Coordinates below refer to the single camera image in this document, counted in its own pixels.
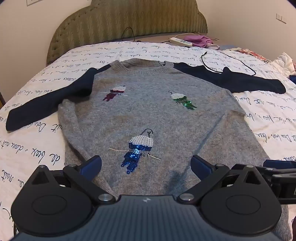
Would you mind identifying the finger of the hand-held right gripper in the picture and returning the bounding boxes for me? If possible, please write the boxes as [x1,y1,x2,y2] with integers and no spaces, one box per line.
[263,159,296,177]

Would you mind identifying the olive green padded headboard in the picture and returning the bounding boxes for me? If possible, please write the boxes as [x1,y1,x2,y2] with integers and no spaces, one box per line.
[46,0,208,66]

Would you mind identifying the white script-printed bedspread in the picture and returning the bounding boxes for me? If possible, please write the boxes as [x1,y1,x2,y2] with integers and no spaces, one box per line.
[0,40,296,241]

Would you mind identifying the black looped cable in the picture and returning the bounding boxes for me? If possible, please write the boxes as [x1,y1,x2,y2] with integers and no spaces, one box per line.
[121,26,140,42]

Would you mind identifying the white crumpled cloth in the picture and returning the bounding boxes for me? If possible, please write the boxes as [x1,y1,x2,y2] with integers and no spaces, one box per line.
[273,52,296,77]

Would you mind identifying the grey sweater with navy sleeves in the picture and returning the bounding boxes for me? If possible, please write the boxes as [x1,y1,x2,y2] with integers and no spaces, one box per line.
[6,58,293,241]

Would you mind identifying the purple cloth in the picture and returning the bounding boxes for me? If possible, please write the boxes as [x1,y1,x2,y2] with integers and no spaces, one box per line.
[183,34,215,49]

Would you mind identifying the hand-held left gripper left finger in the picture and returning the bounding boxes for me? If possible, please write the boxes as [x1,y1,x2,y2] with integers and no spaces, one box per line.
[30,155,116,205]

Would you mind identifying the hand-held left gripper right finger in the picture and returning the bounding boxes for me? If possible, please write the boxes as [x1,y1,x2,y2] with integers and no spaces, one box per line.
[177,155,265,206]

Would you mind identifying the long black cable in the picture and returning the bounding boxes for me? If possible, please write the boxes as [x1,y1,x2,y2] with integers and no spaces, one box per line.
[201,51,257,77]

